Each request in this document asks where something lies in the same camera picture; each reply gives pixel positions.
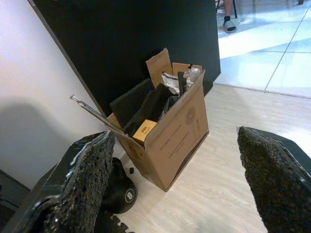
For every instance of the dark low furniture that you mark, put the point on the dark low furniture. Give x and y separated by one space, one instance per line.
9 194

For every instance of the black foam floor mat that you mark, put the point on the black foam floor mat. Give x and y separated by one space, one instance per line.
121 227

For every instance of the black kettlebell marked eight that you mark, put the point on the black kettlebell marked eight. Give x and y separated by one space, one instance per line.
124 194

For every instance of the small yellow carton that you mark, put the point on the small yellow carton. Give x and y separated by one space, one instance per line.
143 132

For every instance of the brown cardboard box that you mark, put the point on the brown cardboard box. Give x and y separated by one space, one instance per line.
175 145

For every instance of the small black floor object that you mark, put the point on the small black floor object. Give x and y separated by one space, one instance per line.
131 170

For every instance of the thick black foam block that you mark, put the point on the thick black foam block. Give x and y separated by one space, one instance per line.
155 104

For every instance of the large black foam slab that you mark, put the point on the large black foam slab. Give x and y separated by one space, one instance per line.
131 102

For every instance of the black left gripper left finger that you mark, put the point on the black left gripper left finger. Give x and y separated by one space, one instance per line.
73 184

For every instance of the narrow black foam strip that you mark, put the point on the narrow black foam strip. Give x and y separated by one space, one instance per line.
182 82

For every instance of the grey slipper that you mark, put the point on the grey slipper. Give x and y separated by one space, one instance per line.
229 25

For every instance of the white plastic bag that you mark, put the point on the white plastic bag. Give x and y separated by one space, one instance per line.
170 80

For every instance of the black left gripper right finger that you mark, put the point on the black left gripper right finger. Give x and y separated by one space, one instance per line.
277 184

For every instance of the black chair leg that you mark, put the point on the black chair leg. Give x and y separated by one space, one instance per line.
235 8

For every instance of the large black panel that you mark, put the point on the large black panel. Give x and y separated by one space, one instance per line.
109 36

